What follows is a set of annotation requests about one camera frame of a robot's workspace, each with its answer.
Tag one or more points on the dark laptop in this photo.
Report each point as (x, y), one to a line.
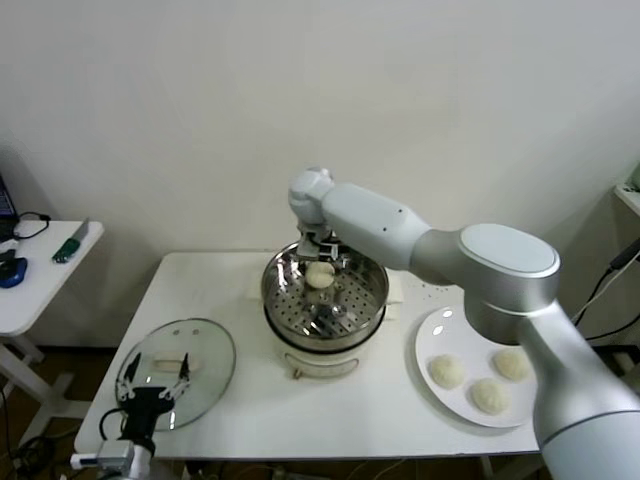
(4, 200)

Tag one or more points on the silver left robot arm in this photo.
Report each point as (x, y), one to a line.
(145, 462)

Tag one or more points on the white electric cooker pot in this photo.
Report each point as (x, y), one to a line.
(320, 365)

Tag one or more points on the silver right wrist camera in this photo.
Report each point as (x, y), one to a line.
(309, 244)

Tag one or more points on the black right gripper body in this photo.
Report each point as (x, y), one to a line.
(332, 248)

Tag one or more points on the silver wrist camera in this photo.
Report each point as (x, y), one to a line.
(115, 454)
(309, 244)

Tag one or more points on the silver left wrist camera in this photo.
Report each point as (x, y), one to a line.
(115, 454)

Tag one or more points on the stainless steel steamer basket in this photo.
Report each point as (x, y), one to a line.
(360, 295)

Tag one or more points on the white steamed baozi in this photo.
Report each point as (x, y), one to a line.
(490, 395)
(511, 362)
(448, 371)
(319, 274)

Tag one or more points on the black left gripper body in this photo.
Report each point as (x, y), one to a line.
(145, 407)

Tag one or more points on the white round plate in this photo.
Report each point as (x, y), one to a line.
(440, 340)

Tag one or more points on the white side table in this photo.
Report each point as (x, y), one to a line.
(45, 290)

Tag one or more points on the white floor frame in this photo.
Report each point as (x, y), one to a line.
(622, 385)

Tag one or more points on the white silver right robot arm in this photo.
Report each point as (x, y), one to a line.
(500, 270)

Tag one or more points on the round glass pot lid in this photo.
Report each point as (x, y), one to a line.
(215, 350)

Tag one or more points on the pale green container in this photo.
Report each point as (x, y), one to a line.
(635, 177)

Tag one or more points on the blue black handheld tool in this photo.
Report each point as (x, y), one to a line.
(12, 275)

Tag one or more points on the black power adapter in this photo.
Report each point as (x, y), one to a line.
(621, 259)

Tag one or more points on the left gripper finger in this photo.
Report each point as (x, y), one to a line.
(182, 372)
(127, 375)

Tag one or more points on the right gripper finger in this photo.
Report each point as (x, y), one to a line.
(304, 266)
(343, 261)

